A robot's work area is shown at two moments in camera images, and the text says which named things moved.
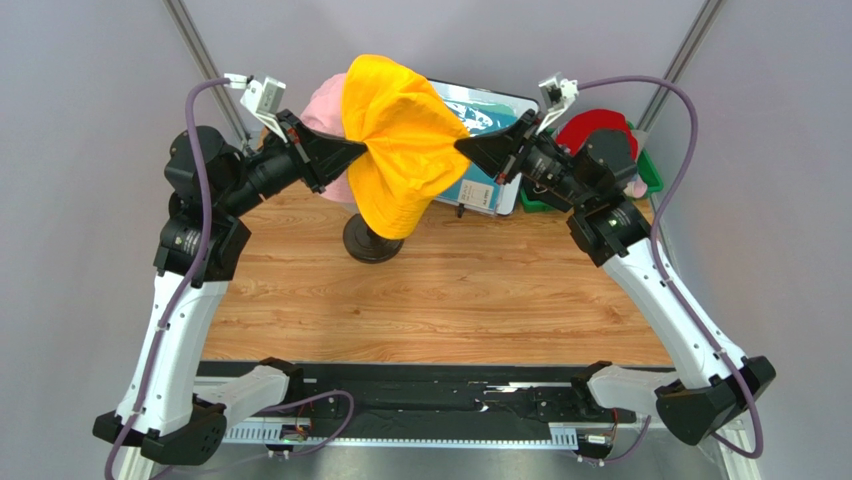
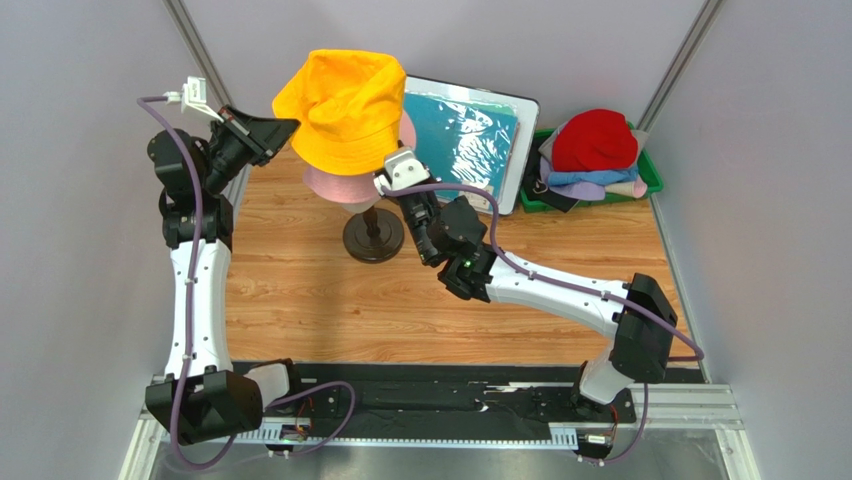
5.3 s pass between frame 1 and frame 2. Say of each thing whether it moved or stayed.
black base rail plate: stayed
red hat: stayed
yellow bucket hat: moved
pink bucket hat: moved
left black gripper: moved
